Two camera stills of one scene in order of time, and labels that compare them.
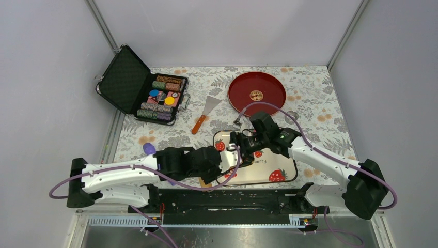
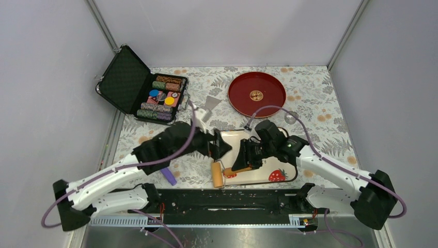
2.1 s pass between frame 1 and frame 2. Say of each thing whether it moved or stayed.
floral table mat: stayed
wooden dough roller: moved
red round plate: stayed
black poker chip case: stayed
